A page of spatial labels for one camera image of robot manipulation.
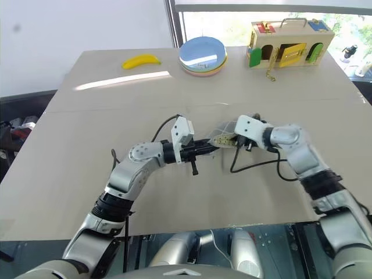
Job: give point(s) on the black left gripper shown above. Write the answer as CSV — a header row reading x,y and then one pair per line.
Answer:
x,y
189,153

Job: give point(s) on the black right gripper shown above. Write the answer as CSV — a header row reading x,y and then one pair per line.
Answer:
x,y
246,143

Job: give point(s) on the clear plastic snack bag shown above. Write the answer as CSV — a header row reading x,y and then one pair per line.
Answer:
x,y
221,131

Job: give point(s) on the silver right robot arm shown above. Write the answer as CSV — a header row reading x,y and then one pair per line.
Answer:
x,y
305,157

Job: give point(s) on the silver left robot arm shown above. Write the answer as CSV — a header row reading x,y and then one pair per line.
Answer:
x,y
136,165

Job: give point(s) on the pink plastic plate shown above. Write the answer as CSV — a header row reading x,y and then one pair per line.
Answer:
x,y
203,74

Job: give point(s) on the yellow plastic plate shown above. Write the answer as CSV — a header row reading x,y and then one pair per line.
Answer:
x,y
222,65

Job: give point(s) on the blue plastic plate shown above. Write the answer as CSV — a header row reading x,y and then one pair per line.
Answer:
x,y
200,50

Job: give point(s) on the silver robot left leg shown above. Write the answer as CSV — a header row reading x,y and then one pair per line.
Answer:
x,y
177,250

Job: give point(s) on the silver robot leg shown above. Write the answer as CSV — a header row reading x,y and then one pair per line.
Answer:
x,y
177,250
247,253

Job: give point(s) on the yellow toy banana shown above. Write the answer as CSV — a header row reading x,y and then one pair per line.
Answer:
x,y
141,61

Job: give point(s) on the silver robot right leg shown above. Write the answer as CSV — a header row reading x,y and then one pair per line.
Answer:
x,y
247,253

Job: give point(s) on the wooden lock activity box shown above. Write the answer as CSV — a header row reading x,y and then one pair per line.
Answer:
x,y
290,43

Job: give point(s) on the black side desk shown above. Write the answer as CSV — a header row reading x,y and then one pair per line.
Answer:
x,y
363,87

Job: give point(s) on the black device on stand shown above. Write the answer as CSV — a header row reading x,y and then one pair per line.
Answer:
x,y
350,51

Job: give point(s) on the silver robot torso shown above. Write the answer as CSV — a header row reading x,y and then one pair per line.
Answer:
x,y
116,270

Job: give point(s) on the red and white box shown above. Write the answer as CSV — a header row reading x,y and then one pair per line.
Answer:
x,y
24,125

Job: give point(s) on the black storage shelf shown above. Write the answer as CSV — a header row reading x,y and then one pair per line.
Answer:
x,y
26,107

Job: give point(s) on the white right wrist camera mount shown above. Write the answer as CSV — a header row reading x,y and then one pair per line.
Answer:
x,y
249,128

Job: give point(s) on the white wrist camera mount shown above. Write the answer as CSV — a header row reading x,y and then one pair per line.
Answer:
x,y
181,130
249,128

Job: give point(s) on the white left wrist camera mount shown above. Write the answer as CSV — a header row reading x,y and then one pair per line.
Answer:
x,y
181,130

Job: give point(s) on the dark window frame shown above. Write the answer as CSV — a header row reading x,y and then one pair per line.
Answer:
x,y
174,23

